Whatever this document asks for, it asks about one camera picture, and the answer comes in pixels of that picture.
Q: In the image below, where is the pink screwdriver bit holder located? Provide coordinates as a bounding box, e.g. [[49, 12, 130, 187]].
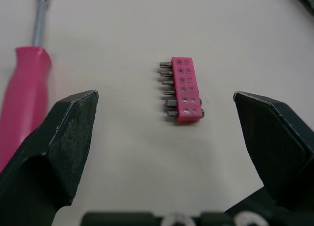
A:
[[159, 56, 205, 122]]

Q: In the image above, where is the pink handled screwdriver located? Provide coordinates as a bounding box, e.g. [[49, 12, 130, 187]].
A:
[[0, 0, 52, 174]]

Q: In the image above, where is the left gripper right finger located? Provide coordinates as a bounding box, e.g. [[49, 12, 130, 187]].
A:
[[223, 91, 314, 226]]

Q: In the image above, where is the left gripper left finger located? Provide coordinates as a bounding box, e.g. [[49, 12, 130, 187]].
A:
[[0, 89, 100, 226]]

